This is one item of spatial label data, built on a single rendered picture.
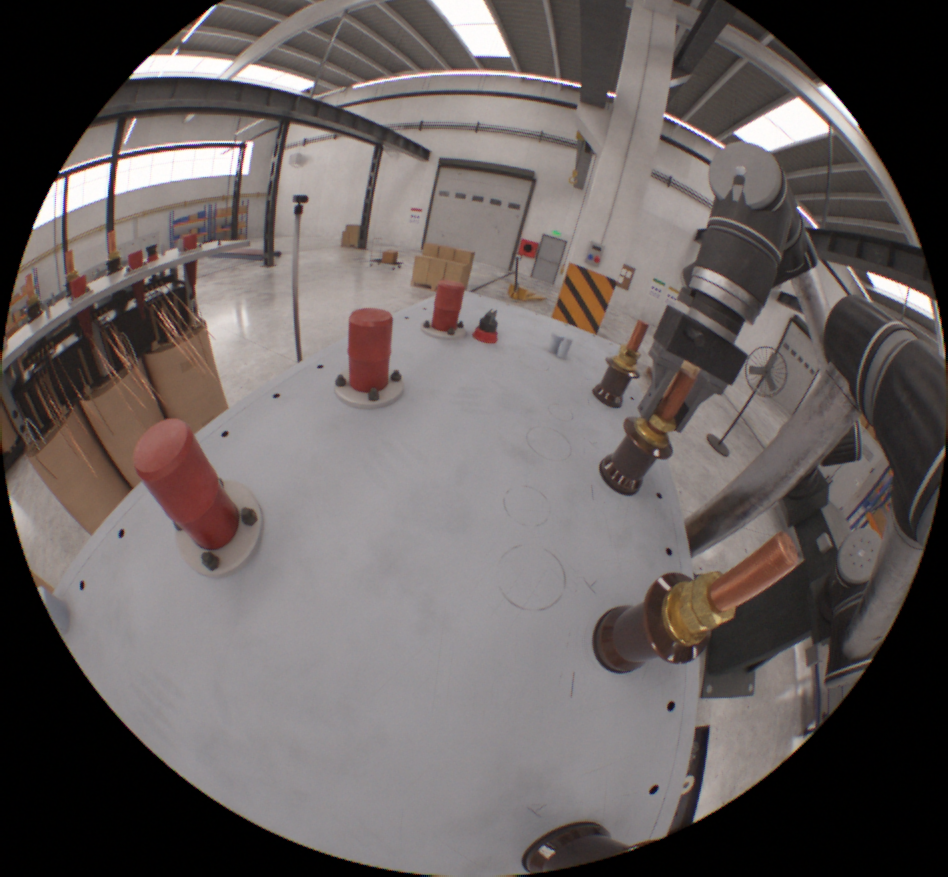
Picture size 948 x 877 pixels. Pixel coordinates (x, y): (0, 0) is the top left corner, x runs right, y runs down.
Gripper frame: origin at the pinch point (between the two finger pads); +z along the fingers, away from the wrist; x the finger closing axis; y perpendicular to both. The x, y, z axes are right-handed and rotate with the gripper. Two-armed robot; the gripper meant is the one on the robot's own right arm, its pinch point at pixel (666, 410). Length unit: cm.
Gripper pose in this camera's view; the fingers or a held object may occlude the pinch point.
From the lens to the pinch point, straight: 43.4
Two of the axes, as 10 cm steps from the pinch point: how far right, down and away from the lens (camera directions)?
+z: -2.2, 7.9, 5.7
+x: 9.5, 3.1, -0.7
